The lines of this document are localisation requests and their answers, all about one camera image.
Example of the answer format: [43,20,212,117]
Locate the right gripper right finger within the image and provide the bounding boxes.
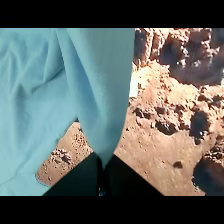
[104,154,164,197]

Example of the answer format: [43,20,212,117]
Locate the light blue garment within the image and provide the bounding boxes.
[0,28,136,197]

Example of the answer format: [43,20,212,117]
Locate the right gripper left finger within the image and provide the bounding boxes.
[43,152,103,197]

